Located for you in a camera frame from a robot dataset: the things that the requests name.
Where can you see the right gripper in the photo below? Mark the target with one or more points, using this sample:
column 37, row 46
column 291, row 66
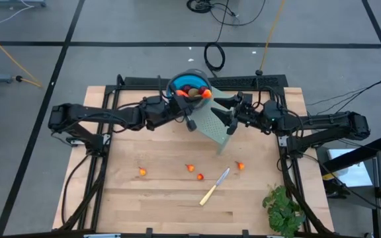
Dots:
column 250, row 112

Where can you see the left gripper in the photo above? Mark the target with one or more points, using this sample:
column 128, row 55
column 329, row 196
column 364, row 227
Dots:
column 159, row 112

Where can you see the orange-red mango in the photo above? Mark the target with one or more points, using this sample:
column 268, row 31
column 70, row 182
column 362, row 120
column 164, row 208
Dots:
column 182, row 93

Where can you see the brown-green kiwi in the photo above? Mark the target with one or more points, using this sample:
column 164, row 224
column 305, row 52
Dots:
column 194, row 93

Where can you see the dark red plum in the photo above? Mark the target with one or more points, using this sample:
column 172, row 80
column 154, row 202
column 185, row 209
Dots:
column 186, row 88

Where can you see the orange-red fruit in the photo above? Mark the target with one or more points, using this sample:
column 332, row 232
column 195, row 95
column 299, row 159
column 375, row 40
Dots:
column 207, row 95

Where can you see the blue collapsible bowl grey rim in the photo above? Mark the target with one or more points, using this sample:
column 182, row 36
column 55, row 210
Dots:
column 190, row 81

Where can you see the large dark red fruit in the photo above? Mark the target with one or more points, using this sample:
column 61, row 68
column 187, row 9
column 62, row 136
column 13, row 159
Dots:
column 203, row 89

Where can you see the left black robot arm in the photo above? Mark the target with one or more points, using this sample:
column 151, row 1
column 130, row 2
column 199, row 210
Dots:
column 94, row 114

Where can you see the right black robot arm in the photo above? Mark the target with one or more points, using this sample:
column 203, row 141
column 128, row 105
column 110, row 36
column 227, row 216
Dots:
column 326, row 120

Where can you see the green perforated metal stand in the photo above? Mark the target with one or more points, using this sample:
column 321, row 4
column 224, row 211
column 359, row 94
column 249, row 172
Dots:
column 210, row 125

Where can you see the small orange pepper with stem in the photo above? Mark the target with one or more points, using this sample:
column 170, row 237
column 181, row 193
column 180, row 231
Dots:
column 241, row 166
column 190, row 168

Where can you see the crumpled red-orange pepper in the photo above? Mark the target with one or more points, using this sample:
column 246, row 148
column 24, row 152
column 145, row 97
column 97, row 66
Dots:
column 200, row 176

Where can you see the small yellow-orange pepper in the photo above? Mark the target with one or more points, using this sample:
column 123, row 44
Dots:
column 143, row 172

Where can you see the green artificial plant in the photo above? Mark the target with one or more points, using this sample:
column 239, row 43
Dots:
column 281, row 211

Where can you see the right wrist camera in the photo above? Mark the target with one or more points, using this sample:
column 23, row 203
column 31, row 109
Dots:
column 233, row 127

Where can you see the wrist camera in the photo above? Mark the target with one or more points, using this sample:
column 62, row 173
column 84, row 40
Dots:
column 191, row 125
column 233, row 127

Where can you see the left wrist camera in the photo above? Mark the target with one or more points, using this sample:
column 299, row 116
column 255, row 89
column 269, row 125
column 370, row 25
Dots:
column 191, row 125

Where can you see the black aluminium rig frame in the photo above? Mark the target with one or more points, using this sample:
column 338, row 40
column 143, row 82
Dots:
column 137, row 82

